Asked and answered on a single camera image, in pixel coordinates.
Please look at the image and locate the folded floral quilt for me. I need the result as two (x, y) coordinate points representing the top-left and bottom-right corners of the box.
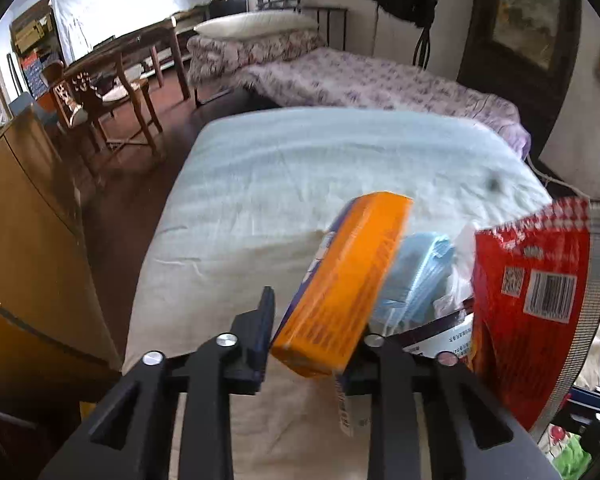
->
(186, 30), (326, 88)

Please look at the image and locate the wooden table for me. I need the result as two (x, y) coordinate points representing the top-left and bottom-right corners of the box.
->
(65, 17), (191, 101)

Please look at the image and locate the blue face mask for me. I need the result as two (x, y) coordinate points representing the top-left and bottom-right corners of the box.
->
(370, 232), (456, 333)

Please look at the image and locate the orange cardboard box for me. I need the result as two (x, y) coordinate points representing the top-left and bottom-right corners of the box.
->
(270, 191), (415, 438)

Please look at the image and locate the red snack bag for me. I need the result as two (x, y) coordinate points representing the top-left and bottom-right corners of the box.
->
(467, 197), (600, 433)

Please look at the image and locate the bed with floral sheet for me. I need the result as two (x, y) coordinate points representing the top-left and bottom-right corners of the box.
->
(187, 30), (531, 161)

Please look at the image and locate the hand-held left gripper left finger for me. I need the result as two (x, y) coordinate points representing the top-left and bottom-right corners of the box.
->
(39, 286), (276, 480)

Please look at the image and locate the white window curtain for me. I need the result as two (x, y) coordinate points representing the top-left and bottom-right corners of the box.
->
(52, 0), (218, 61)

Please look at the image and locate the black metal headboard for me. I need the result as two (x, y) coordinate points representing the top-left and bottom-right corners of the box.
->
(300, 6), (348, 51)

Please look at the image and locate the light wooden cabinet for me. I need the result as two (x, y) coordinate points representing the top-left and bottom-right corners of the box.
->
(0, 105), (123, 376)

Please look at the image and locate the carved wooden chair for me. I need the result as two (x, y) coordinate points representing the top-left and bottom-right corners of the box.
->
(52, 67), (163, 161)

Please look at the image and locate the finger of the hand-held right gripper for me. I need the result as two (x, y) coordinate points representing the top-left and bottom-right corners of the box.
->
(567, 382), (600, 413)

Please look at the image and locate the dark framed painting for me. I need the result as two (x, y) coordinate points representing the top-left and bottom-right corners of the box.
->
(457, 0), (583, 151)

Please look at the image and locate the white cable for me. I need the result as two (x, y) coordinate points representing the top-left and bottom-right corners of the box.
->
(525, 152), (596, 201)

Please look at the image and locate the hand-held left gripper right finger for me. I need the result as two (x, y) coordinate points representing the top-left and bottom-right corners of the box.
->
(342, 332), (563, 480)

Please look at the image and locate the white pillow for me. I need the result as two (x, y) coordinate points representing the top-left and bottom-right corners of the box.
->
(194, 11), (320, 40)

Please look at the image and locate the wooden shelf with boxes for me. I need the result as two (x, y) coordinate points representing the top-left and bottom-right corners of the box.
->
(10, 0), (63, 96)

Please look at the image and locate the white and purple box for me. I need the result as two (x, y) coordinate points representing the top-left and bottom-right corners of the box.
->
(395, 310), (476, 361)

